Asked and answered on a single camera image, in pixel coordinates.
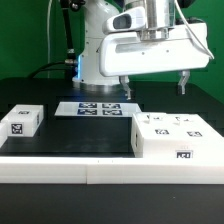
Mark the white cabinet top box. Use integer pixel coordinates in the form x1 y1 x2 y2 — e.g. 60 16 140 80
1 104 44 137

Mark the black cable conduit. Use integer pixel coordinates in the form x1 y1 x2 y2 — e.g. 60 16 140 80
27 0 83 80

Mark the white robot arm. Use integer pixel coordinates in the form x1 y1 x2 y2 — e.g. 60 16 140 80
59 0 213 96

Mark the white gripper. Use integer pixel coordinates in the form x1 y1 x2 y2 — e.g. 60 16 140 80
99 25 209 100

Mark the white thin cable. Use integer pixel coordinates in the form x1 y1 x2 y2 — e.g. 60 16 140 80
46 0 54 79

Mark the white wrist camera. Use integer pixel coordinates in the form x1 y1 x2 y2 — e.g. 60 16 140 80
102 6 146 35

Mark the white cabinet body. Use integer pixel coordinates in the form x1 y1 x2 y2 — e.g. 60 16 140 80
131 113 224 160

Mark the white marker base plate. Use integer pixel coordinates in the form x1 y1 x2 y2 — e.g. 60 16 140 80
55 102 141 117

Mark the white U-shaped obstacle fence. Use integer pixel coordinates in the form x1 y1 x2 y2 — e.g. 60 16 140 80
0 114 224 185

